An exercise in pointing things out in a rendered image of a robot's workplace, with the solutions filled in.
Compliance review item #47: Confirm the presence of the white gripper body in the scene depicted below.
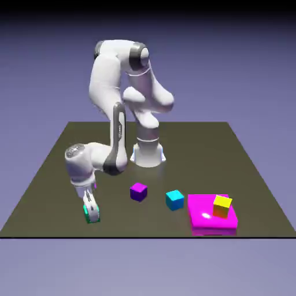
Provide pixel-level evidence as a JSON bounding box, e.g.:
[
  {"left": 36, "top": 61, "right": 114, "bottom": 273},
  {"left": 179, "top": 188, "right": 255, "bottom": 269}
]
[{"left": 83, "top": 188, "right": 101, "bottom": 223}]

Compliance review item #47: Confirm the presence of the small green cube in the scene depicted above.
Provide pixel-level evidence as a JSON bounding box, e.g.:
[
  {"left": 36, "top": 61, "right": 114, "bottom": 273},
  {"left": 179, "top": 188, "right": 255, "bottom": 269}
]
[{"left": 83, "top": 204, "right": 101, "bottom": 224}]

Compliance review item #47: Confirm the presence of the small yellow cube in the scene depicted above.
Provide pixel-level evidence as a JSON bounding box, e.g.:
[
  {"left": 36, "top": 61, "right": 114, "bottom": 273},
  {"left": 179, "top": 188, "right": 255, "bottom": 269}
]
[{"left": 212, "top": 194, "right": 233, "bottom": 219}]

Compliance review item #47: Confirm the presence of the large magenta box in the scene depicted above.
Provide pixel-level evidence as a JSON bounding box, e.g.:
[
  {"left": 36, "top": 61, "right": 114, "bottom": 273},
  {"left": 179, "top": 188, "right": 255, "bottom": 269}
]
[{"left": 187, "top": 194, "right": 239, "bottom": 230}]

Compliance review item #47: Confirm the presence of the small cyan cube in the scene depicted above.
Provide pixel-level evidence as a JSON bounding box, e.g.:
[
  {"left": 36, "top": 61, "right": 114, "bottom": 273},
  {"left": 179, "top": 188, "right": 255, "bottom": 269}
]
[{"left": 165, "top": 189, "right": 185, "bottom": 212}]

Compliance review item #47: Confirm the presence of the small purple cube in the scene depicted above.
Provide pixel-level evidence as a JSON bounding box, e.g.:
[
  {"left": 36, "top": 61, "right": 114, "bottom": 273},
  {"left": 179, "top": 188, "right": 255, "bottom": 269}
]
[{"left": 129, "top": 182, "right": 148, "bottom": 202}]

